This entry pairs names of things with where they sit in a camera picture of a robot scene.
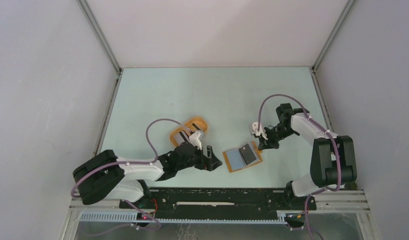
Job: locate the black mounting base plate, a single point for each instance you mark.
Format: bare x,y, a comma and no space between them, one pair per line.
202,212

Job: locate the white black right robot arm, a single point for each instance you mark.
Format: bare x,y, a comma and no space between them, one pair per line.
332,162

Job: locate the aluminium frame rail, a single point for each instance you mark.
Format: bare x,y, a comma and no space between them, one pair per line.
273,199

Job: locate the orange oval plastic tray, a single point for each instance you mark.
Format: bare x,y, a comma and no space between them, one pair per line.
181,134

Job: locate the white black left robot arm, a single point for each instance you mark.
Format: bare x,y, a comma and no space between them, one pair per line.
107,176

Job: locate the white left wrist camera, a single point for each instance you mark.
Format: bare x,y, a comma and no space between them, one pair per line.
195,139

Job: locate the black VIP card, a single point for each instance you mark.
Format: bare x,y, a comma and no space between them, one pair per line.
249,154

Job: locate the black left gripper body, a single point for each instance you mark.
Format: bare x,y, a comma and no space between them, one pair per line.
196,160

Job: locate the orange leather card holder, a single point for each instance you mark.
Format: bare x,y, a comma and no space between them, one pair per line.
234,161

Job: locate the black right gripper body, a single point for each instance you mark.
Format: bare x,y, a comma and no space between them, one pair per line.
278,133

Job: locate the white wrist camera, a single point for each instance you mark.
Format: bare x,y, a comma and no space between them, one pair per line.
195,139
258,131

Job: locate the grey slotted cable duct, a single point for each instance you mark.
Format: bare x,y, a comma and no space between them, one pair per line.
134,217

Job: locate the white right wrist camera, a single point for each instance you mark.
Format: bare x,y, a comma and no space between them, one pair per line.
258,131

